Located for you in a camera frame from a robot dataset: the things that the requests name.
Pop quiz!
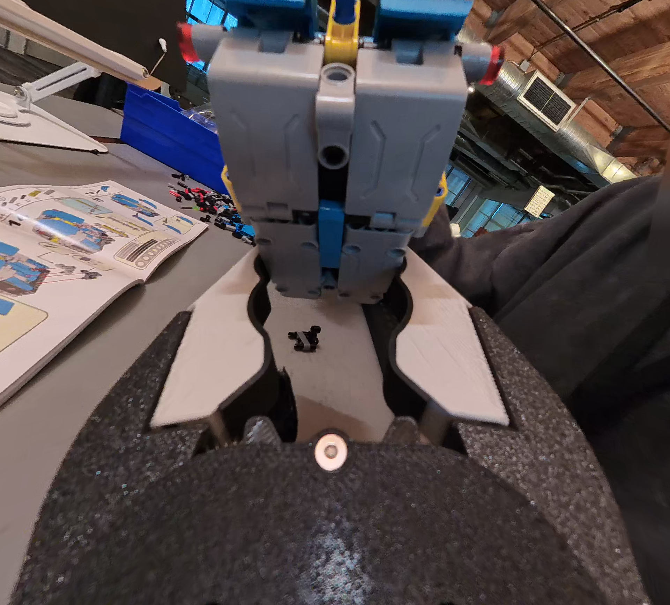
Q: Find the grey desk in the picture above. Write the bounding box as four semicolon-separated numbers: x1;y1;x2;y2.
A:
0;92;414;600

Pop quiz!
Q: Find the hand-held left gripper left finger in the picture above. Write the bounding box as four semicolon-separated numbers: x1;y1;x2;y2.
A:
150;252;273;448

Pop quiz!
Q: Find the blue storage bin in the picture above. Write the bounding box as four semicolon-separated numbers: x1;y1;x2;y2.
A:
120;83;233;195

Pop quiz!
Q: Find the open instruction booklet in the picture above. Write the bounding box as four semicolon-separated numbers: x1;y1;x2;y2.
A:
0;180;209;407

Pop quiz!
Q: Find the pile of small brick parts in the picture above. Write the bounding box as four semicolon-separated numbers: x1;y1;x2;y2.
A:
167;173;257;245

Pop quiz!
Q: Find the silver air duct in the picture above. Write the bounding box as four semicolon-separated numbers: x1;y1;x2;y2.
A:
463;55;637;187

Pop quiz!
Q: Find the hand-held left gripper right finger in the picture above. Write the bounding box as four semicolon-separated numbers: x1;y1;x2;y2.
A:
386;255;510;445

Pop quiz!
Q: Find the white vent grille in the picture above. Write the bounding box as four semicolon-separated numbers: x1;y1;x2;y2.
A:
517;70;578;133

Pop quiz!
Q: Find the white desk lamp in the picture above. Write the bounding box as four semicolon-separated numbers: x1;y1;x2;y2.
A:
0;0;168;155

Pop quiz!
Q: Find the blue grey toy robot model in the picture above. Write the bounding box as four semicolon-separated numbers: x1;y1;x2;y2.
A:
175;0;506;305

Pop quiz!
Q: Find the black cross connector piece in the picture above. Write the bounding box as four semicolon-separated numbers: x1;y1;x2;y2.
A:
287;325;321;353

